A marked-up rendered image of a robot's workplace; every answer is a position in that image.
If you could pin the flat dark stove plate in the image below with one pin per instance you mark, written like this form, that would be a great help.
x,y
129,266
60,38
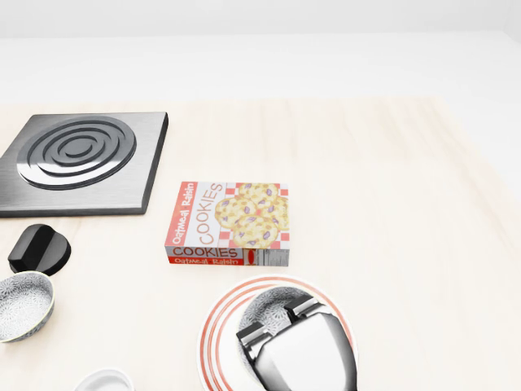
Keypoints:
x,y
77,163

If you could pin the oatmeal raisin cookies box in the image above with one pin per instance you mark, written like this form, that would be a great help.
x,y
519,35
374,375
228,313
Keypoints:
x,y
228,224

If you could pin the small white ramekin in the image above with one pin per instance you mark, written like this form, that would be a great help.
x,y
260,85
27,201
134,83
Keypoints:
x,y
103,380

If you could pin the white plate with red rings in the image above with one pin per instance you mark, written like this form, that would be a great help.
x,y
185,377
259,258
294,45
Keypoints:
x,y
221,326

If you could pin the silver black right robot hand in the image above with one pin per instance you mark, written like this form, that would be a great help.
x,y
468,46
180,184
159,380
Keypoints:
x,y
305,346

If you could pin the round black stove knob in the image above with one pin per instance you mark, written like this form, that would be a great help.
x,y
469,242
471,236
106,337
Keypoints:
x,y
38,248

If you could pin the patterned black white bowl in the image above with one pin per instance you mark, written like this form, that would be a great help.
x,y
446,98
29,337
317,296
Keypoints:
x,y
22,305
266,305

